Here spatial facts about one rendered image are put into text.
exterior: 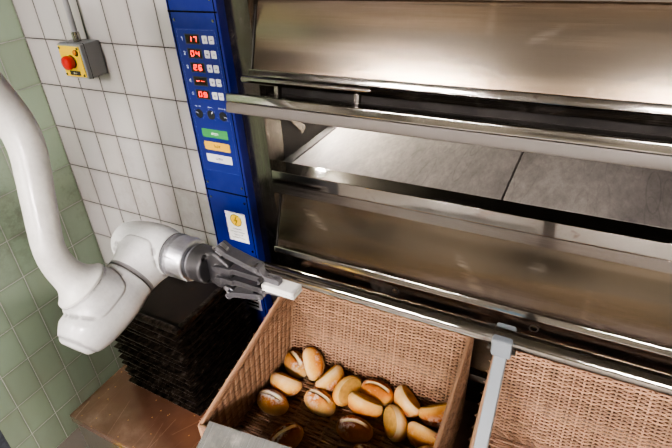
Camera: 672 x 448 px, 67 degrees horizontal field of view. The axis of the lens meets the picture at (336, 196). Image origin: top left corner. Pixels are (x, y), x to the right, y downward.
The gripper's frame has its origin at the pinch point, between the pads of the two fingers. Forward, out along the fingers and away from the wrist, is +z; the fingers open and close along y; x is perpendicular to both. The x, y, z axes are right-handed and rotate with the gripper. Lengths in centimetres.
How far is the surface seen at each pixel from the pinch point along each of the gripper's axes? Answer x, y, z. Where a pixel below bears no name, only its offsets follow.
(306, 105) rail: -29.2, -23.9, -9.6
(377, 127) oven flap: -28.8, -21.3, 7.0
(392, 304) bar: -6.6, 2.6, 19.1
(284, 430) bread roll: -6, 55, -11
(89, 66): -37, -25, -87
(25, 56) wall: -40, -25, -122
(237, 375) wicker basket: -9, 45, -26
